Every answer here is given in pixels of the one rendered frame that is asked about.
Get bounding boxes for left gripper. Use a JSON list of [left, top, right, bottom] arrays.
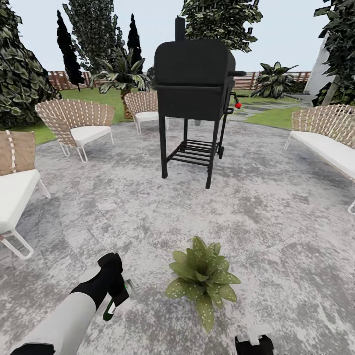
[[108, 277, 129, 307]]

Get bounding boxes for insectifuge atomizer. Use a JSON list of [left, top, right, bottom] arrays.
[[103, 299, 118, 321]]

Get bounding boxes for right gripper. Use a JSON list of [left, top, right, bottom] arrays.
[[235, 337, 274, 355]]

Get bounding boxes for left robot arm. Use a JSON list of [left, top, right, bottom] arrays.
[[9, 253, 141, 355]]

